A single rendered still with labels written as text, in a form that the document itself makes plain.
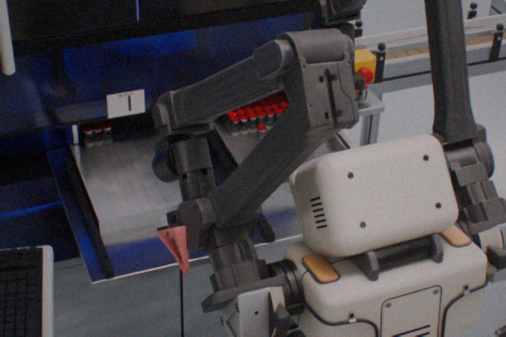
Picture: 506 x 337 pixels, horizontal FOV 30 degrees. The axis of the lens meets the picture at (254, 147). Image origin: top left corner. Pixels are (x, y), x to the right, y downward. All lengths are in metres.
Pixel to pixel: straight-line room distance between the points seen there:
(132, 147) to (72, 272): 0.37
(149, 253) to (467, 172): 0.70
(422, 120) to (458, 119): 2.46
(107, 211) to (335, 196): 0.83
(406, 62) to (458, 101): 0.97
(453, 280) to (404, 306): 0.08
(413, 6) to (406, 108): 0.99
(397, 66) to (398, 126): 1.46
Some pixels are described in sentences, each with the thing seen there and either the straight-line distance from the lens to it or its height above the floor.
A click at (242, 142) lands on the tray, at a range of 2.28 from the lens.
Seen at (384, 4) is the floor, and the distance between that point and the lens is 4.99.
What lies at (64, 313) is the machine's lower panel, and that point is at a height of 0.43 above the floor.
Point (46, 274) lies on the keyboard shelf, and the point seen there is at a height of 0.80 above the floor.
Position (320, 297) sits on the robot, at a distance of 1.38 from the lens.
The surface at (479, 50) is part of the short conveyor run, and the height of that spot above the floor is 0.92.
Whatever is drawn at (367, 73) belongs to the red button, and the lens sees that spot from 2.34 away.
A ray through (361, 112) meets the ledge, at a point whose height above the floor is 0.87.
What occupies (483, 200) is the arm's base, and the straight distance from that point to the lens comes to 1.60.
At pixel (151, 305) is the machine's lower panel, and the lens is 2.58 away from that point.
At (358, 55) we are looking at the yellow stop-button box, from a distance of 2.37.
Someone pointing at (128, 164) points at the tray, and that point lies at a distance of 2.22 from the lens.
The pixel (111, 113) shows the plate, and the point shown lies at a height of 1.00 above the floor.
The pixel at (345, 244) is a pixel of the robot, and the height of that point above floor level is 1.30.
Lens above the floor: 2.18
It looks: 35 degrees down
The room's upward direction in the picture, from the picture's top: 2 degrees clockwise
